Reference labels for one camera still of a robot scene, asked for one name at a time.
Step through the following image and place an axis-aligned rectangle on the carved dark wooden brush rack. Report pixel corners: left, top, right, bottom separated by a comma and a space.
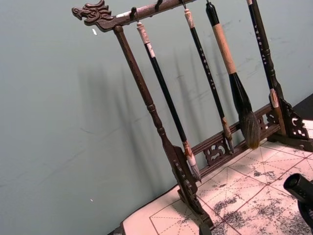
71, 0, 313, 235

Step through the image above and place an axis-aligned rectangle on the thin black brush white cap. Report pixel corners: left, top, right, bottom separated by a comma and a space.
183, 8, 235, 155

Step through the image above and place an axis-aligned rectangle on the white gridded calligraphy sheet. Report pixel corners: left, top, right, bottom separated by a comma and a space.
123, 119, 313, 235

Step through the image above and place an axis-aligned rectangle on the black textured round object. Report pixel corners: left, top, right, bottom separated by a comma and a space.
296, 201, 313, 235

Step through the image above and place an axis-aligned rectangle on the black cylindrical object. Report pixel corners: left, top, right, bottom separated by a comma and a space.
283, 173, 313, 205

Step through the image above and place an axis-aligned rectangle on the large brush with tan grip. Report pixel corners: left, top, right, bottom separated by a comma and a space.
205, 0, 262, 150

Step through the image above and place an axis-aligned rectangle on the black table cloth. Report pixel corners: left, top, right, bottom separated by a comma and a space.
291, 92, 313, 121

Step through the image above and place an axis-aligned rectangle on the black brush with white ferrule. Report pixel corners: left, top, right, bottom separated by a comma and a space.
246, 0, 287, 135

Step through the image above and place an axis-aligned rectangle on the black brush with white cap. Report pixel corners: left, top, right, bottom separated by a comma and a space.
135, 21, 202, 183

